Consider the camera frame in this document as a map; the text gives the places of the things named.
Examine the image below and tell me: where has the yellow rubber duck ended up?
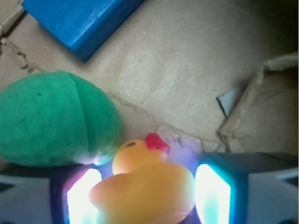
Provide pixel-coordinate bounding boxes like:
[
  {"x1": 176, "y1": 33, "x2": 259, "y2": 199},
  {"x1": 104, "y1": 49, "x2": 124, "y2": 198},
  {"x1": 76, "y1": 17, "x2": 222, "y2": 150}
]
[{"x1": 89, "y1": 133, "x2": 195, "y2": 224}]

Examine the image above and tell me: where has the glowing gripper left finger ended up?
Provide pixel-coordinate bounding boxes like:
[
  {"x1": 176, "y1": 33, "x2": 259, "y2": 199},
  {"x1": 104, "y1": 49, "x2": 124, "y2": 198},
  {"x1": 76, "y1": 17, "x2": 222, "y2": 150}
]
[{"x1": 0, "y1": 165, "x2": 102, "y2": 224}]

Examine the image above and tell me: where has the green foam ball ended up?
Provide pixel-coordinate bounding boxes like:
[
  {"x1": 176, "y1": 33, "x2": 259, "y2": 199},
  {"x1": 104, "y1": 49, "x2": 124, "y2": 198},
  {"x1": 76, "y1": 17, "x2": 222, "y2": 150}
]
[{"x1": 0, "y1": 71, "x2": 122, "y2": 167}]

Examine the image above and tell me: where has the blue wooden block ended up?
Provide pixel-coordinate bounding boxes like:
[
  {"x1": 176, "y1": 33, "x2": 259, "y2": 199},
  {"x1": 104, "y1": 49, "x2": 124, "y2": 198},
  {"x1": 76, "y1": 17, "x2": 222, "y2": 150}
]
[{"x1": 21, "y1": 0, "x2": 143, "y2": 62}]

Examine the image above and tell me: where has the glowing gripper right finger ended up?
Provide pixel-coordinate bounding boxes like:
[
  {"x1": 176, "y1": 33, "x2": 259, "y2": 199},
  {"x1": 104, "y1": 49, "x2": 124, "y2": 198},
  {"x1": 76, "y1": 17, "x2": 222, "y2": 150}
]
[{"x1": 195, "y1": 153, "x2": 299, "y2": 224}]

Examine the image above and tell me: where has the brown paper-lined bin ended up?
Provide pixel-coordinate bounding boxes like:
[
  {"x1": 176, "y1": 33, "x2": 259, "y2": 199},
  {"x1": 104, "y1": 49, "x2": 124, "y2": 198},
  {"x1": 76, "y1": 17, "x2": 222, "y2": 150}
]
[{"x1": 0, "y1": 0, "x2": 298, "y2": 166}]

